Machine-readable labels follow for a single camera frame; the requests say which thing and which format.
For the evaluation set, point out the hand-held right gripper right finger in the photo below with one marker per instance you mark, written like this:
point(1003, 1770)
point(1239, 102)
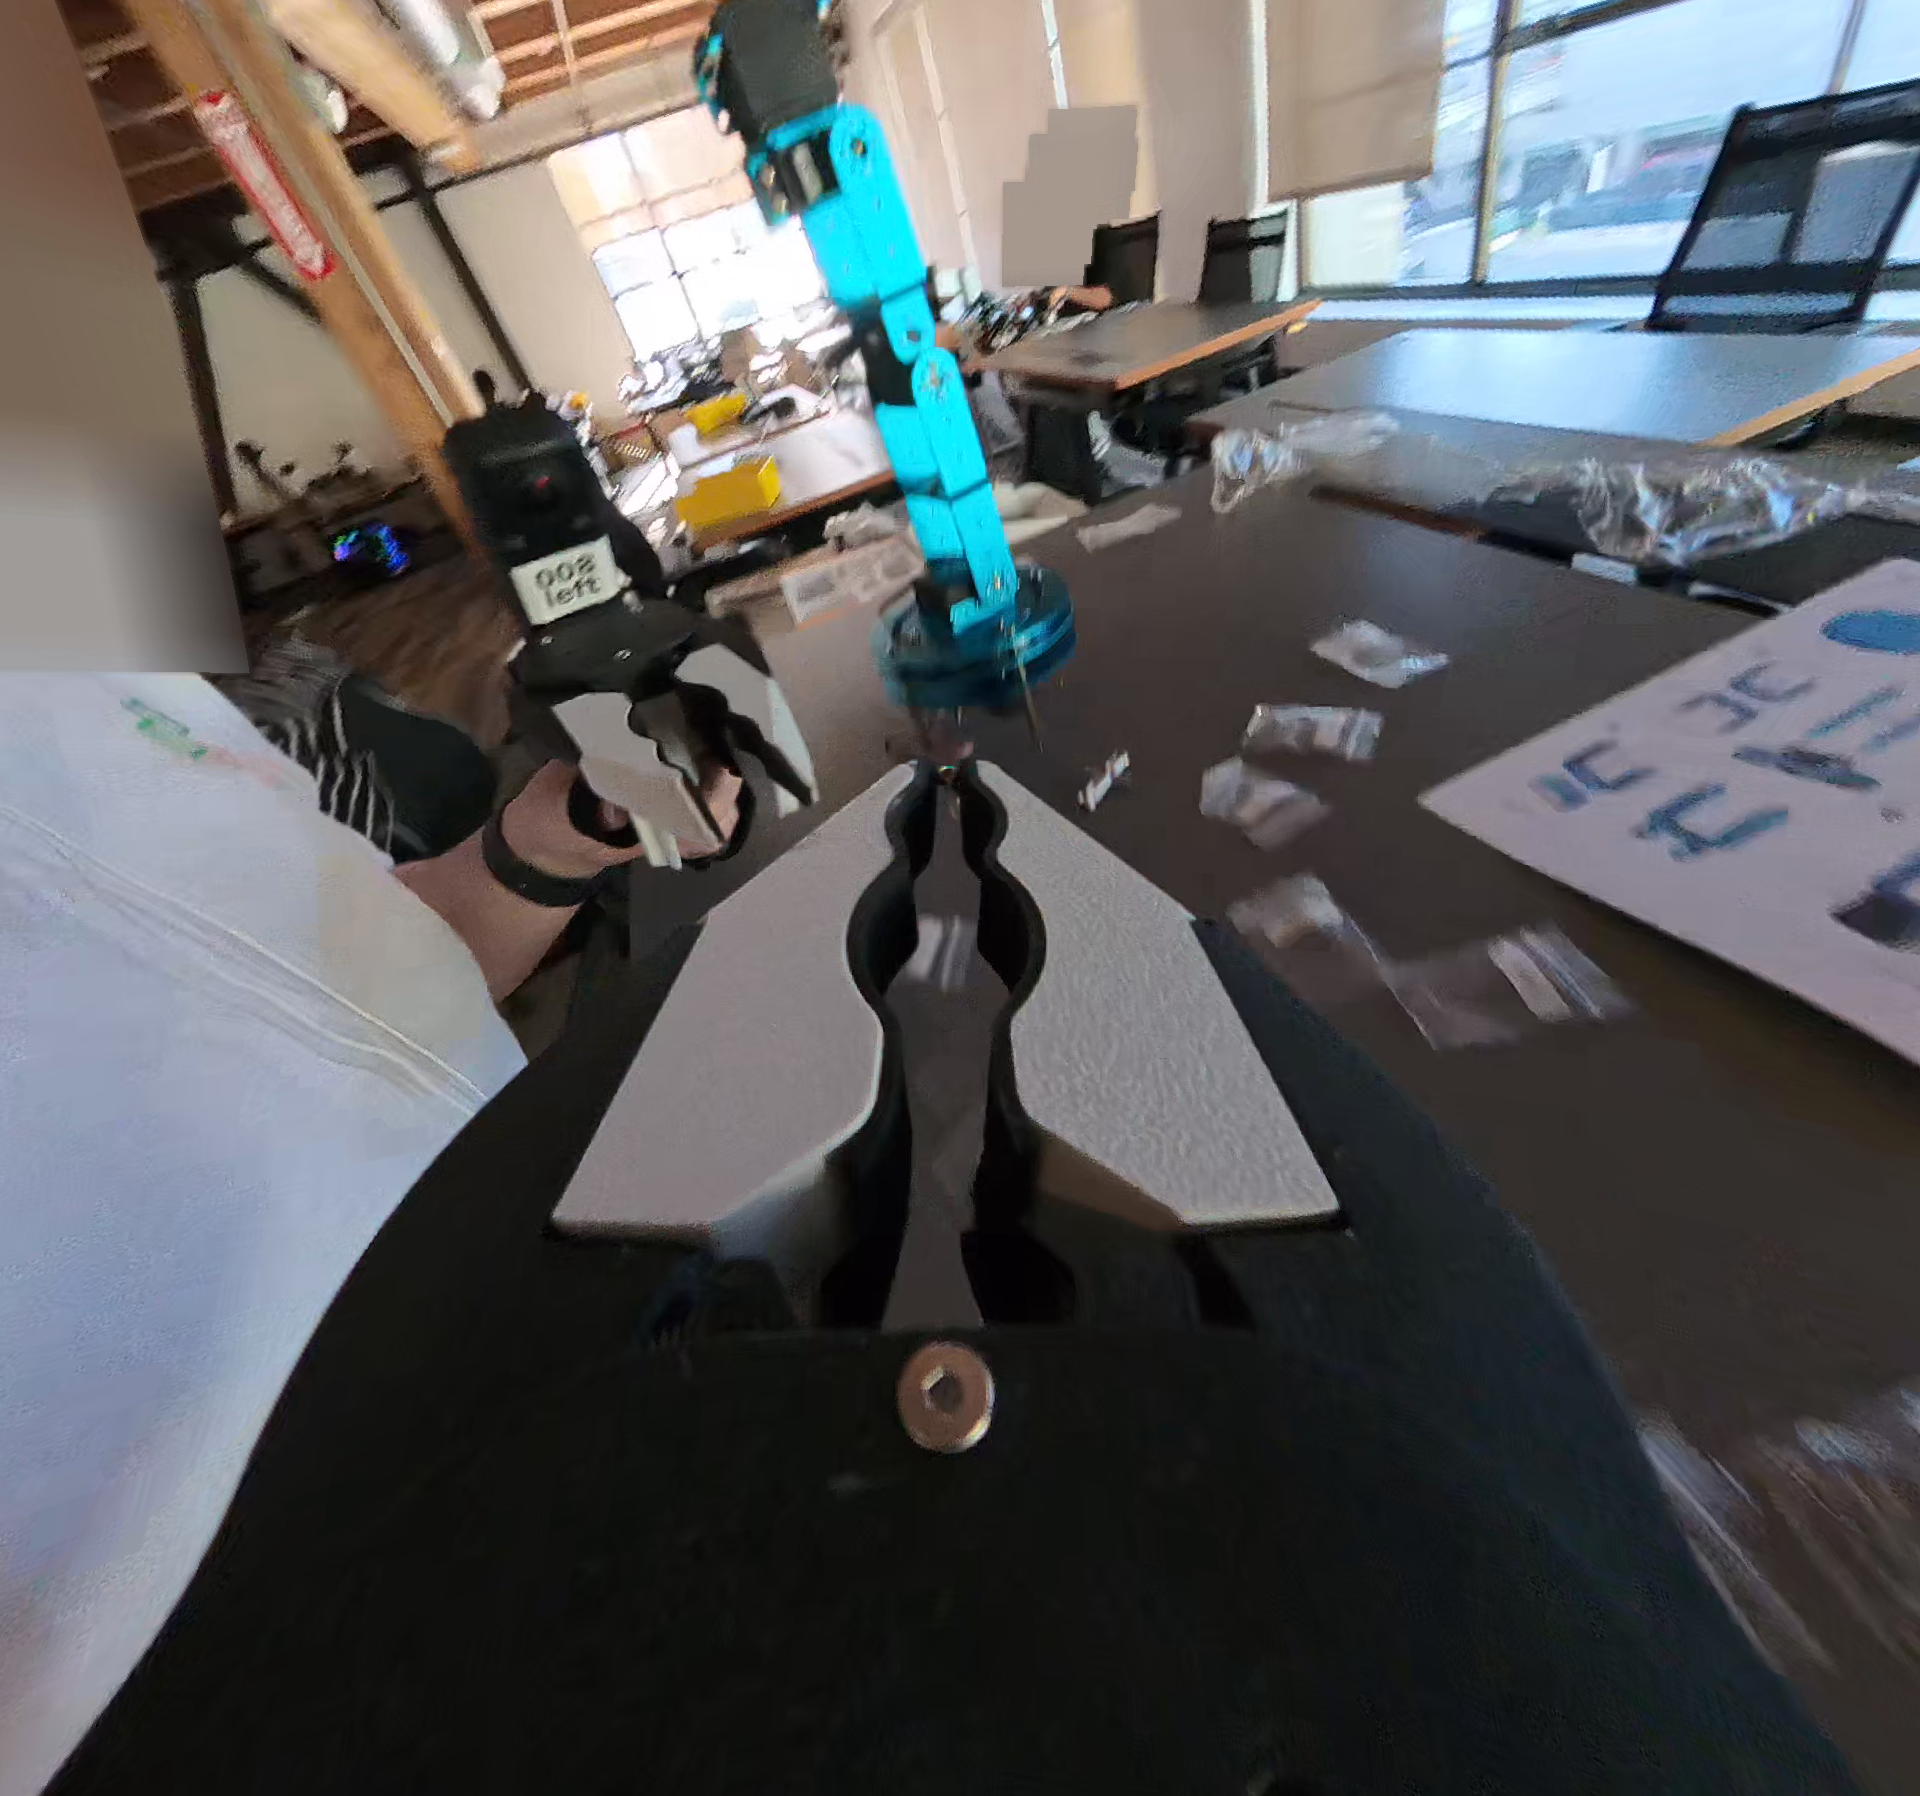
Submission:
point(1154, 1059)

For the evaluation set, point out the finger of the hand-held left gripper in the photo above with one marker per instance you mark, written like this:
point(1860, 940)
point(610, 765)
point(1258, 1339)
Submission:
point(764, 715)
point(644, 777)

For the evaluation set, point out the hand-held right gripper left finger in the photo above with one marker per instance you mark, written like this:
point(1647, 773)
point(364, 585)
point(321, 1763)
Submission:
point(733, 1076)

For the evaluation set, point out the blue toy robot arm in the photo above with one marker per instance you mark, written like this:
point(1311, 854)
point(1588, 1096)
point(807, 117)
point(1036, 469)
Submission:
point(938, 446)

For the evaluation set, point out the person's left forearm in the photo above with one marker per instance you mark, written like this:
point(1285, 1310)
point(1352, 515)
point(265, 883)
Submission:
point(496, 934)

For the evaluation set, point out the dark desk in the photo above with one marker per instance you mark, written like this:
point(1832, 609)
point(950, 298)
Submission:
point(1502, 1226)

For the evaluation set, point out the person's left hand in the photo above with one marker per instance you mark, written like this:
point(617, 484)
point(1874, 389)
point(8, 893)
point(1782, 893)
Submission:
point(540, 820)

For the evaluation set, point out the small clear plastic bag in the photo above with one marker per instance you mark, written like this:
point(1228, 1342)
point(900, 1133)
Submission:
point(1290, 909)
point(1290, 453)
point(1372, 655)
point(1311, 733)
point(1258, 798)

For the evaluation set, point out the yellow box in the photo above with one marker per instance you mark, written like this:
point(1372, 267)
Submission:
point(732, 491)

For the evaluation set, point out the striped dark cloth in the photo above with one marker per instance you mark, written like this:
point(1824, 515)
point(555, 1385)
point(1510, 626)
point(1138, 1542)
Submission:
point(375, 759)

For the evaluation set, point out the tiny clear plastic bag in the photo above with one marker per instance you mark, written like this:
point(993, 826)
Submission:
point(1103, 781)

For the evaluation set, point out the flat clear plastic bag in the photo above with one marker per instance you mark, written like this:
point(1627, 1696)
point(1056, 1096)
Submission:
point(1129, 526)

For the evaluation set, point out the printed instruction sheet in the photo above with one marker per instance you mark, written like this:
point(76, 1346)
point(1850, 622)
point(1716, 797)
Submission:
point(1650, 895)

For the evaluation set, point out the wood edged office table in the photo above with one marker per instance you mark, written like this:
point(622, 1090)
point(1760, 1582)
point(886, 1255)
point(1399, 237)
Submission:
point(1139, 335)

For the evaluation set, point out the large clear plastic wrap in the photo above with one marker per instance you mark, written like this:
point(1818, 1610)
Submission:
point(1650, 508)

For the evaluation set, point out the grey office table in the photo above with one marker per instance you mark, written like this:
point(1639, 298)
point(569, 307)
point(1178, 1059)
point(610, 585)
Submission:
point(1575, 378)

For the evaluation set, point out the white roller blind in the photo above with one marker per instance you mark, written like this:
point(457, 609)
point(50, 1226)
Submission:
point(1352, 27)

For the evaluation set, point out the black mesh office chair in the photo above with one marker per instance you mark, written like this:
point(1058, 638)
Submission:
point(1771, 220)

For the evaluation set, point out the large window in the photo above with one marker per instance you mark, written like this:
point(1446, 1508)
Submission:
point(1635, 131)

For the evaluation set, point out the wooden post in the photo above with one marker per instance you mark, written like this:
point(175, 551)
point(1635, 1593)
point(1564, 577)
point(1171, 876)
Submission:
point(346, 250)

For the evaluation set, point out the red wall sign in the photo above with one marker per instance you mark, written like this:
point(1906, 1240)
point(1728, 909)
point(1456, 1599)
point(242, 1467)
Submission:
point(267, 184)

